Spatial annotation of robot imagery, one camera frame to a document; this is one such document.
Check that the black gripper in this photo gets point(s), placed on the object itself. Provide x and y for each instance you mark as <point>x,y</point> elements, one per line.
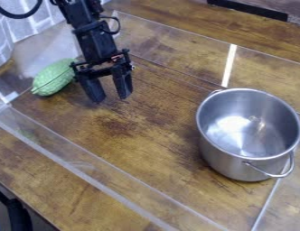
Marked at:
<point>98,47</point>

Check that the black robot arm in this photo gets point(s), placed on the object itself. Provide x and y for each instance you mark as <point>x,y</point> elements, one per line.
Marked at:
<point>82,11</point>

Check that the green bitter gourd toy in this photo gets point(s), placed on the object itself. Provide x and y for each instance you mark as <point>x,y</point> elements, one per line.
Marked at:
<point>53,78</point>

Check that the stainless steel pot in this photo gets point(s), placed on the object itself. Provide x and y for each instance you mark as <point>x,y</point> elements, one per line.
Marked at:
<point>249,132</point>

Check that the clear acrylic barrier wall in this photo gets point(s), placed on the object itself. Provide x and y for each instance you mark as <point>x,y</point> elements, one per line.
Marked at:
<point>134,146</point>

